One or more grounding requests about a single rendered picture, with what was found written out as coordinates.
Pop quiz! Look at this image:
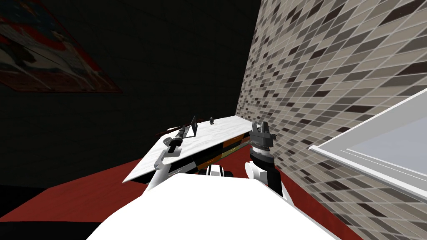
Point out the white framed window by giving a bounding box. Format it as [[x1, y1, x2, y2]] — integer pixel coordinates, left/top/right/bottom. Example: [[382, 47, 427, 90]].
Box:
[[308, 88, 427, 204]]

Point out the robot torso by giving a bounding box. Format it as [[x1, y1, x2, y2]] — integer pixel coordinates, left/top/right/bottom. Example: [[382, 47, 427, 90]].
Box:
[[85, 164, 342, 240]]

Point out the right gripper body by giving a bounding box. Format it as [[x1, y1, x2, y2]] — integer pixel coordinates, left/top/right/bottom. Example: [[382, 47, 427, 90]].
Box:
[[249, 131, 277, 148]]

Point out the red wall picture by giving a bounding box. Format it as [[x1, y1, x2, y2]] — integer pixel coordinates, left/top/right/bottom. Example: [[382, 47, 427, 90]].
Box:
[[0, 0, 123, 94]]

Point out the white marble top cabinet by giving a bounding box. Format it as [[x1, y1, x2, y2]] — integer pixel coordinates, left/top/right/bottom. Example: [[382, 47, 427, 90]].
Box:
[[122, 115, 258, 185]]

